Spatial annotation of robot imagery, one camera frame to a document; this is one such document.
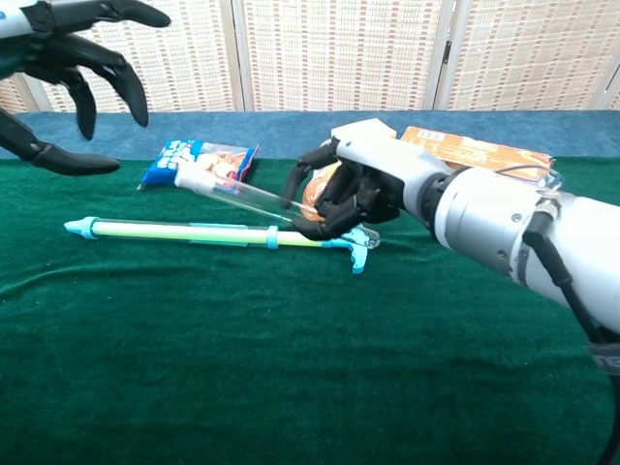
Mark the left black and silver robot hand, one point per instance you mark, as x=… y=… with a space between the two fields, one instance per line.
x=53 y=48

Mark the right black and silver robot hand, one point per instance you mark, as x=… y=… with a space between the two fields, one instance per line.
x=382 y=164

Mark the clear glass tube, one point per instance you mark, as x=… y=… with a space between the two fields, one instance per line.
x=252 y=198

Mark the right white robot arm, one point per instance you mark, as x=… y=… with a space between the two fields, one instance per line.
x=484 y=213

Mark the teal plastic hand pump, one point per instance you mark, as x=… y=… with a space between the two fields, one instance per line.
x=169 y=231

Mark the yellow sponge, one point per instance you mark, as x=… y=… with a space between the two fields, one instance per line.
x=368 y=127

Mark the woven bamboo screen panel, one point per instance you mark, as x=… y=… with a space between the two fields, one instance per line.
x=9 y=97
x=339 y=53
x=528 y=53
x=194 y=63
x=614 y=92

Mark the orange drink bottle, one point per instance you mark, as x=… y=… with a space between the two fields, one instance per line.
x=319 y=184

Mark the orange cardboard box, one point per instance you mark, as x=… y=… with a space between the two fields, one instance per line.
x=474 y=147

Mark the blue table cover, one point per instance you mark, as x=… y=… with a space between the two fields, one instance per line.
x=242 y=131

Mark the blue snack bag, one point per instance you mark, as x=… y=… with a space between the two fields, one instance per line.
x=169 y=160

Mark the dark green velvet cloth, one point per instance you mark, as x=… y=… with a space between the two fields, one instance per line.
x=242 y=363

